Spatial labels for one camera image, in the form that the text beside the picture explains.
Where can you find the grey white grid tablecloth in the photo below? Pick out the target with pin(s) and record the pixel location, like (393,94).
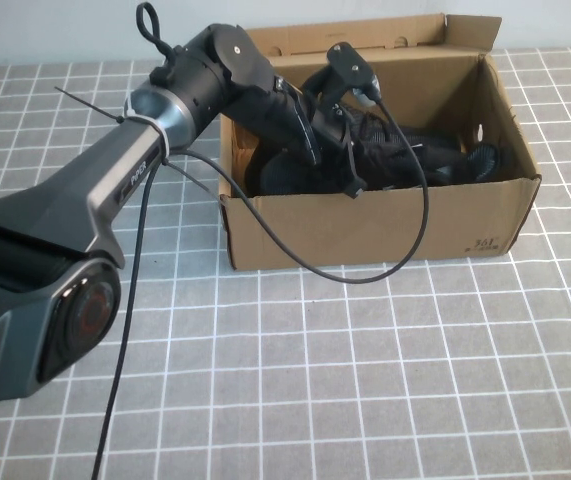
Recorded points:
(365,390)

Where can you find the brown cardboard shoe box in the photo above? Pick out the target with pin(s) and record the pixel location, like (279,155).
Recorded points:
(365,235)

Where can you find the white zip tie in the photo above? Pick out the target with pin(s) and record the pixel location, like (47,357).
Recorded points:
(162,135)

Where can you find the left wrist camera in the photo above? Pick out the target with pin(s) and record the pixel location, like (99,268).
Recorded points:
(350,65)

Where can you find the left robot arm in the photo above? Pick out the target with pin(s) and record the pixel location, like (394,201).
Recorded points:
(65,215)

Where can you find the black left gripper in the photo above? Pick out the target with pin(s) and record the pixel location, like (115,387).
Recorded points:
(270,115)

